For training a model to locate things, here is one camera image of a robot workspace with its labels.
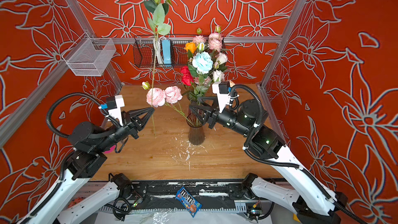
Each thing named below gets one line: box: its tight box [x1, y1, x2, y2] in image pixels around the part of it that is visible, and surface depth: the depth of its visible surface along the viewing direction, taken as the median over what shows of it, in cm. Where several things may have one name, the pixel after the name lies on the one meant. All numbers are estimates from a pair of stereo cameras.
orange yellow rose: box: [183, 42, 197, 54], surface depth 83 cm
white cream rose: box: [215, 51, 229, 65], surface depth 71 cm
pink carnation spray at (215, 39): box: [192, 24, 224, 52], surface depth 79 cm
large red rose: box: [179, 65, 195, 87], surface depth 65 cm
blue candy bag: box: [175, 186, 203, 218], surface depth 71 cm
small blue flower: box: [143, 0, 172, 137], surface depth 41 cm
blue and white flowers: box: [191, 42, 214, 97], surface depth 55 cm
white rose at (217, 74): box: [212, 70, 223, 82], surface depth 68 cm
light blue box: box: [161, 39, 172, 67], surface depth 92 cm
